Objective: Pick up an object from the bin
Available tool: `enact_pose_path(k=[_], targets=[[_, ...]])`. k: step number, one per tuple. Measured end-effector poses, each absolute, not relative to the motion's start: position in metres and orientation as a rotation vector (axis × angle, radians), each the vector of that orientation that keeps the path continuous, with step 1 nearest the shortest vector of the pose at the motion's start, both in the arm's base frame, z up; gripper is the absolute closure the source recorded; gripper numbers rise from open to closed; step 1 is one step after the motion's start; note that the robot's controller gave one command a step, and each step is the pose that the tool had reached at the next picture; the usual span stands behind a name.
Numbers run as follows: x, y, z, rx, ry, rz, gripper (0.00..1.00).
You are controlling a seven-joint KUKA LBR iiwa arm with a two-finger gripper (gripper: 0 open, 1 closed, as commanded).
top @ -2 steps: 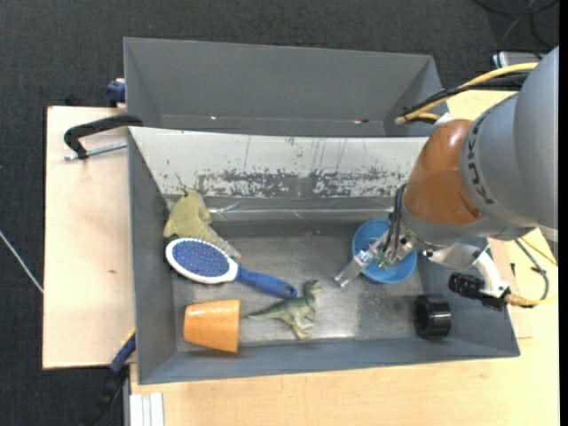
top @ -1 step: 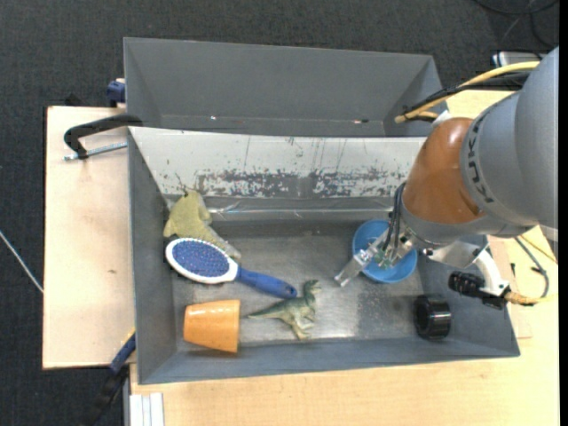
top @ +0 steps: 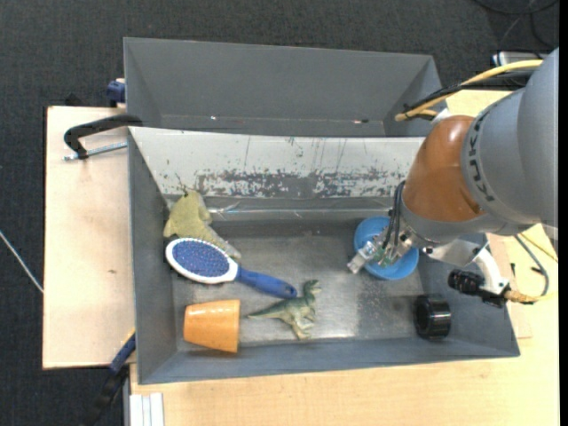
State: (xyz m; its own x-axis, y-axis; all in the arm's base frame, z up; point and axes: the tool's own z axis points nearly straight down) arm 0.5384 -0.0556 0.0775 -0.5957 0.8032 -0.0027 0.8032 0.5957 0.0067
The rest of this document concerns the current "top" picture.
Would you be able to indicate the green toy dinosaur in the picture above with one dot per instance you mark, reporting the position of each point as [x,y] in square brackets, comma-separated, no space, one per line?
[295,311]

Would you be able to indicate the black cylinder on white bracket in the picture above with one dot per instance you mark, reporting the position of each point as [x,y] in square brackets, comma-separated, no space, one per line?
[466,281]

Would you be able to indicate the pale wood flat board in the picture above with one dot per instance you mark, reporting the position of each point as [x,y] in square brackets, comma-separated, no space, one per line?
[86,238]

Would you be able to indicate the blue bowl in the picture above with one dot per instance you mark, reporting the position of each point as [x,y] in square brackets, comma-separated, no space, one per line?
[399,270]

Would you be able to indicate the blue and white hairbrush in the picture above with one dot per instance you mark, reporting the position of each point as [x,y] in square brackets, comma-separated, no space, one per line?
[202,261]

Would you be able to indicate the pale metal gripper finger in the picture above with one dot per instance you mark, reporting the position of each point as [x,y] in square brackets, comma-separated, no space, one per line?
[366,247]
[357,265]

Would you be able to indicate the grey metal bin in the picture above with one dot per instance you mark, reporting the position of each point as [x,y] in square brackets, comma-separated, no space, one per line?
[275,82]

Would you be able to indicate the orange cup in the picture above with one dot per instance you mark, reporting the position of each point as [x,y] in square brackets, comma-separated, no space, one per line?
[212,325]

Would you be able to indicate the yellow-green cloth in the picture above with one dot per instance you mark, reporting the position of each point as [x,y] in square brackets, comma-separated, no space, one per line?
[188,218]

